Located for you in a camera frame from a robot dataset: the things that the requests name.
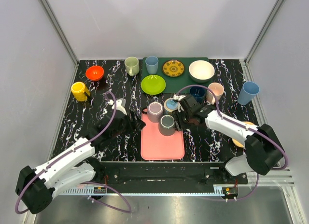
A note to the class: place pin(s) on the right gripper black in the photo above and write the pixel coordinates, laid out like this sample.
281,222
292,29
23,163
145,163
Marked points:
177,114

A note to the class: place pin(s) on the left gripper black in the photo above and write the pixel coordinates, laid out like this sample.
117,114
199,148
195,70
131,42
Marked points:
133,120

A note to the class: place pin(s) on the navy blue mug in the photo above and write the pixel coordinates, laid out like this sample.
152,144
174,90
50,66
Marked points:
198,93

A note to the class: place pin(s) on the grey mug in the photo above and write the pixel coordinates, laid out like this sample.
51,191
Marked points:
166,125

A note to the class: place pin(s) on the pink mug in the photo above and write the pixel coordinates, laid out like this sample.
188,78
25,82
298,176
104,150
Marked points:
218,90

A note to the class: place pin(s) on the light green mug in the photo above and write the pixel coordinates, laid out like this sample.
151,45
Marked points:
132,66

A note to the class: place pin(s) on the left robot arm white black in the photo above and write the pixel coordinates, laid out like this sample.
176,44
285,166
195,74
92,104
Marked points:
37,187

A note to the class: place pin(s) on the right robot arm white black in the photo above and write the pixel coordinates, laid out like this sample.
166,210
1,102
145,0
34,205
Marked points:
263,150

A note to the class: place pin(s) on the light blue mug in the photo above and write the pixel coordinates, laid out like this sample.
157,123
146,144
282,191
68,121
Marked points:
170,105

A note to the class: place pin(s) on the purple mug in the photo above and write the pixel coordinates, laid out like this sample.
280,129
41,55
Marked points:
155,111

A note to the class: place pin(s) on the yellow mug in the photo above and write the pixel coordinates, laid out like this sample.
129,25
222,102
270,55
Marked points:
80,91

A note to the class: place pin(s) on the pink tray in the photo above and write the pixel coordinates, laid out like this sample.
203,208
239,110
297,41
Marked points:
155,146

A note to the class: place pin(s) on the white bowl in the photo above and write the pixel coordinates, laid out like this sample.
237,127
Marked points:
201,71

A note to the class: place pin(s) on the dark green mat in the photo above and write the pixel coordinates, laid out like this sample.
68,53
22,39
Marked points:
174,84

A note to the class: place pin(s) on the yellow patterned plate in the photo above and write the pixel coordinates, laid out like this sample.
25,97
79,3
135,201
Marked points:
173,68

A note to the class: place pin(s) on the lime green plate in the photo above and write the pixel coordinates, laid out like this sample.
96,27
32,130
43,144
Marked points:
153,84

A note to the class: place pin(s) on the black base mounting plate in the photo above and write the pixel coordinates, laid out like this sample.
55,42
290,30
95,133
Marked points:
124,172

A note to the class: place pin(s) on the yellow orange bowl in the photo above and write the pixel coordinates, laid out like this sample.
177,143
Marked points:
238,144

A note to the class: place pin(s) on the red bowl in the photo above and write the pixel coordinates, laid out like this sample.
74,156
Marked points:
95,73

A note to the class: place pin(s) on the blue cup on mat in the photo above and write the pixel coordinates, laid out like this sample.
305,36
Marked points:
152,64

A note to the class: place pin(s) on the blue cup at right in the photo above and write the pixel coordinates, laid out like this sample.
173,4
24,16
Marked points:
248,92

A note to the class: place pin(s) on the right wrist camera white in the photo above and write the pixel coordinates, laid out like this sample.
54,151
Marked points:
177,98

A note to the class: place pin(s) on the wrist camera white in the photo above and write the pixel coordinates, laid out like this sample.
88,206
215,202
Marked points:
119,105
177,98

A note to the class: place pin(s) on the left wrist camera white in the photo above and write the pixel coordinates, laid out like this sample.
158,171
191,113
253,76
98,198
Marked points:
119,105

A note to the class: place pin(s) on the front aluminium rail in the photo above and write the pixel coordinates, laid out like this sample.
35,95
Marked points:
150,190

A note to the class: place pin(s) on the right aluminium frame post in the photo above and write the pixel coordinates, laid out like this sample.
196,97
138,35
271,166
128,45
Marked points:
272,15

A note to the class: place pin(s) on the aluminium frame post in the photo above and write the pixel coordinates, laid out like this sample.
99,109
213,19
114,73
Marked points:
56,25
272,15

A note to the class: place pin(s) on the left aluminium frame post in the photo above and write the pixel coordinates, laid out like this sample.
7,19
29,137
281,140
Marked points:
56,25

